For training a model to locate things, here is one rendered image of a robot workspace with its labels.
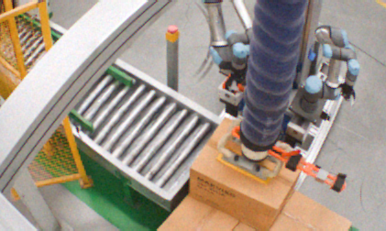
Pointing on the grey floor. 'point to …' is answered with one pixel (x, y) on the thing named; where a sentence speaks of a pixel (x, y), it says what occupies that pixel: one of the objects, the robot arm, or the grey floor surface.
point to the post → (172, 60)
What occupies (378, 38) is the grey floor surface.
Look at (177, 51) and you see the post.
